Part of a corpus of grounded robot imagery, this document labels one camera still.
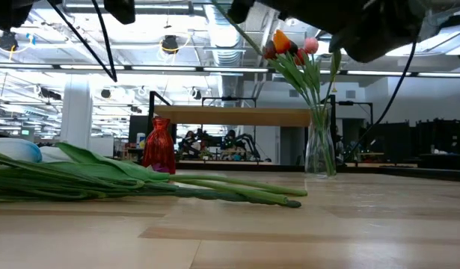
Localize pile of artificial tulips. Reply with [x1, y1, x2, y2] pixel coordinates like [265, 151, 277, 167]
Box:
[0, 137, 291, 206]

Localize ceiling light strip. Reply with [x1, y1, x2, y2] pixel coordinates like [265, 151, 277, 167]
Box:
[0, 63, 460, 78]

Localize red glass vase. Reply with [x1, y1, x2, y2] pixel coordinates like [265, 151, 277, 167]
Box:
[141, 117, 177, 176]

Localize black partition screen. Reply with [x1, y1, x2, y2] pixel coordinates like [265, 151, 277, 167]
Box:
[366, 119, 460, 171]

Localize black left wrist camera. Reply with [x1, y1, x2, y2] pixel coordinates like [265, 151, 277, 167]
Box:
[103, 0, 136, 25]

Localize wooden shelf black legs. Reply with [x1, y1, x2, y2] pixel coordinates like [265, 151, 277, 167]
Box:
[147, 90, 337, 176]

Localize black monitor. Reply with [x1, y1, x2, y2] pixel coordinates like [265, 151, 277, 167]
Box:
[127, 114, 150, 145]

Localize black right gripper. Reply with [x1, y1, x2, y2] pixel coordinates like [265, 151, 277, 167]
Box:
[257, 0, 428, 64]

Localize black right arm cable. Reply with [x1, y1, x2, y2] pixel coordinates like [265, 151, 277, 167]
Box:
[345, 37, 418, 161]

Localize silver ventilation duct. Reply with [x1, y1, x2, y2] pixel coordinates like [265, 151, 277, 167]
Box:
[205, 0, 249, 99]

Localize clear glass vase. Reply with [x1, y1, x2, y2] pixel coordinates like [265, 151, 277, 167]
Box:
[305, 105, 337, 179]

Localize white blue tulip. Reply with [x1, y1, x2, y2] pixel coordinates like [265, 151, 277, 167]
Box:
[40, 145, 308, 198]

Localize bouquet of tulips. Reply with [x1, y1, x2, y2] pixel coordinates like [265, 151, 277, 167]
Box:
[262, 40, 334, 176]

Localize black ceiling device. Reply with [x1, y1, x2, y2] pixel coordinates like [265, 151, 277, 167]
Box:
[0, 30, 20, 52]
[161, 34, 180, 56]

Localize white building column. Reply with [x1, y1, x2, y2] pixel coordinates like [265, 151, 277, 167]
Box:
[60, 74, 94, 149]

